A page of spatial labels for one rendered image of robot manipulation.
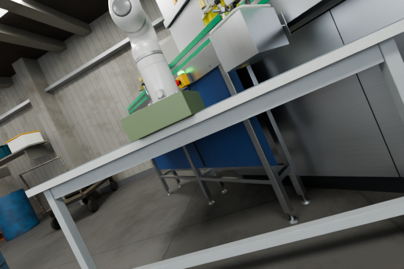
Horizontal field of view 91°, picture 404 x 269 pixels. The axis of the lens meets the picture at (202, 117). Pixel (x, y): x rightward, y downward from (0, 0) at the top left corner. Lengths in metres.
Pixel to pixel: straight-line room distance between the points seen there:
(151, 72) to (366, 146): 1.04
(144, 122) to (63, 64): 4.39
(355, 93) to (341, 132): 0.21
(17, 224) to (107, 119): 2.64
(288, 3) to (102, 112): 4.00
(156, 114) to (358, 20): 0.89
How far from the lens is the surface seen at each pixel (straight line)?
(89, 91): 4.62
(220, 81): 1.11
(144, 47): 0.83
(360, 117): 1.18
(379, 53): 0.83
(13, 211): 5.61
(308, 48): 1.16
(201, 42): 1.17
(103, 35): 4.49
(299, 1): 0.94
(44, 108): 5.00
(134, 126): 0.74
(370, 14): 1.09
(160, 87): 0.78
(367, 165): 1.28
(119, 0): 0.87
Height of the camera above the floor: 0.75
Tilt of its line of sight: 2 degrees down
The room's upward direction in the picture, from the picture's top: 25 degrees counter-clockwise
